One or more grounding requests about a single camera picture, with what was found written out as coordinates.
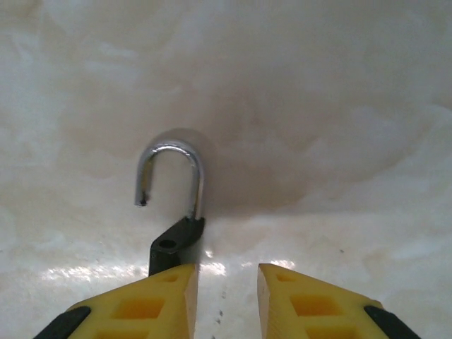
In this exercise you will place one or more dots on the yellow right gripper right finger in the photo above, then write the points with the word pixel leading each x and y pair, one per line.
pixel 318 310

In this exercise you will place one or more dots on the black padlock chrome shackle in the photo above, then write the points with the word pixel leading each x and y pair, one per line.
pixel 176 236

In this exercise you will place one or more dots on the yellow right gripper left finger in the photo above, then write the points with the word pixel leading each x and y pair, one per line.
pixel 148 307

